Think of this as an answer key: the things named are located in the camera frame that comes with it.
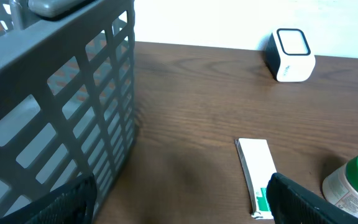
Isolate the white Panadol box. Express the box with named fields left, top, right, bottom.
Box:
left=235, top=138, right=277, bottom=220

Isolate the green lid jar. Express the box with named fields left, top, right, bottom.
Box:
left=322, top=156, right=358, bottom=218

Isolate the white barcode scanner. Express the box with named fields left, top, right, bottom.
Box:
left=264, top=28, right=316, bottom=83

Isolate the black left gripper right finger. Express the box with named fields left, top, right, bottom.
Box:
left=267, top=172, right=358, bottom=224

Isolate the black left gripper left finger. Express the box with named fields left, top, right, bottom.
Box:
left=0, top=174, right=98, bottom=224

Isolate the grey plastic basket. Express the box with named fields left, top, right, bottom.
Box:
left=0, top=1, right=135, bottom=218

